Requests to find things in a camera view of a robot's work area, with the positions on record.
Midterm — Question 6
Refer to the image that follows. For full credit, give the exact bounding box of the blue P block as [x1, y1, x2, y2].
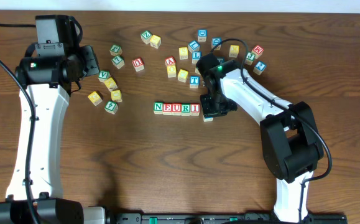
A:
[203, 117, 214, 122]

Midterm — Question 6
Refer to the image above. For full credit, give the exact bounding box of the red I block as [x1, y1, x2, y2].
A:
[190, 103, 200, 116]

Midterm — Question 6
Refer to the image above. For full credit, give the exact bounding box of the green R block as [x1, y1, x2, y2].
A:
[181, 104, 190, 116]

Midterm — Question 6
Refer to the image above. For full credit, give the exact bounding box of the red u block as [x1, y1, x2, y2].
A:
[172, 103, 182, 116]
[132, 57, 145, 72]

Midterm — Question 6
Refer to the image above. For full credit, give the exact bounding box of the red E block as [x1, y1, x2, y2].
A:
[162, 103, 172, 115]

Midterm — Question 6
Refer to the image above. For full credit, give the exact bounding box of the green N block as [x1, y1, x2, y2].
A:
[153, 102, 164, 114]

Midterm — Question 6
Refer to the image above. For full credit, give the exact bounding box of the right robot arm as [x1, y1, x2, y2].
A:
[196, 54, 324, 223]

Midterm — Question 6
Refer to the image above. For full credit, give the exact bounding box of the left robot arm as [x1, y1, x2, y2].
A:
[0, 15, 106, 223]

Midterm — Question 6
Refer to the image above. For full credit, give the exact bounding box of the green V block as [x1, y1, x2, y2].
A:
[98, 70, 111, 83]

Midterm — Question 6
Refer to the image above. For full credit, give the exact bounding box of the yellow K block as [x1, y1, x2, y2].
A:
[104, 77, 118, 91]

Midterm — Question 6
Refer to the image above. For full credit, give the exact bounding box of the green 7 block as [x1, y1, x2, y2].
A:
[111, 55, 125, 69]

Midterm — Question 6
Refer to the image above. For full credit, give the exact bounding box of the green J block left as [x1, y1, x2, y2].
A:
[109, 44, 122, 57]

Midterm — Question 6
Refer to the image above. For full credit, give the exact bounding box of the yellow G block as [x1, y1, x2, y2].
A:
[88, 91, 103, 106]

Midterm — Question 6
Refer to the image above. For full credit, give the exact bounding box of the blue T block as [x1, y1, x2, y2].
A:
[190, 75, 200, 88]

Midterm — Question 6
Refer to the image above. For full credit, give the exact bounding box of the yellow O block left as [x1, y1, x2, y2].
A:
[111, 90, 122, 102]

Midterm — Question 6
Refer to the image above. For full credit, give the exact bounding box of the yellow o block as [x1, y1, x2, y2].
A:
[111, 90, 122, 102]
[167, 65, 177, 78]

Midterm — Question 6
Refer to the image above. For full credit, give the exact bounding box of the yellow C block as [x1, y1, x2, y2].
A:
[177, 69, 189, 83]

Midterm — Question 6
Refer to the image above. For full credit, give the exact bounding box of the green 4 block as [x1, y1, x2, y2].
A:
[104, 100, 119, 114]

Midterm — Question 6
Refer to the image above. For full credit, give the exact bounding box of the blue L block lower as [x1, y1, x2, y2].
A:
[192, 51, 201, 64]

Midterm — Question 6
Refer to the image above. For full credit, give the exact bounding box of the blue l block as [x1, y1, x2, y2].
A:
[192, 51, 201, 64]
[188, 40, 200, 53]

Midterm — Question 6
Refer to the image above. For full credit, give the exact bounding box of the yellow O block centre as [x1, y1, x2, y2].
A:
[167, 65, 177, 78]

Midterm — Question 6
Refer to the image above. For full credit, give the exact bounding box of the yellow block right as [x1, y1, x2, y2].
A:
[229, 45, 239, 58]

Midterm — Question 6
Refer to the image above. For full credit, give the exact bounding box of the yellow S block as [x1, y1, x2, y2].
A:
[178, 47, 188, 60]

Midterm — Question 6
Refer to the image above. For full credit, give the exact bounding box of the blue L block upper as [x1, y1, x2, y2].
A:
[188, 40, 200, 53]

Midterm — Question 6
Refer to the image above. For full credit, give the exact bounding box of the green Z block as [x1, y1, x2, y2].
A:
[141, 30, 152, 44]

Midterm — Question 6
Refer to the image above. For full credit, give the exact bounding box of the red A block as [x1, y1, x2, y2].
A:
[164, 56, 176, 67]

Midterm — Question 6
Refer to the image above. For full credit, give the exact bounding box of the blue D block right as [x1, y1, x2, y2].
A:
[211, 37, 222, 50]

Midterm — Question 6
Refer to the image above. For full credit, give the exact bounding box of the blue d block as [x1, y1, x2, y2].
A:
[197, 29, 208, 42]
[211, 37, 222, 50]

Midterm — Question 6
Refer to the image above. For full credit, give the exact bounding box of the yellow block beside Z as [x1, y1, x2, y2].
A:
[150, 35, 162, 49]

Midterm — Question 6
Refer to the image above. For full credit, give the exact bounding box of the red M block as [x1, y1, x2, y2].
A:
[251, 45, 264, 60]

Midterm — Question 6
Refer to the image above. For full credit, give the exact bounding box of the blue D block top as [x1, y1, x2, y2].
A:
[197, 29, 208, 42]

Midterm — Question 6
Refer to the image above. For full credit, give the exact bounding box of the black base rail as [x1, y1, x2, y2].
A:
[83, 212, 348, 224]

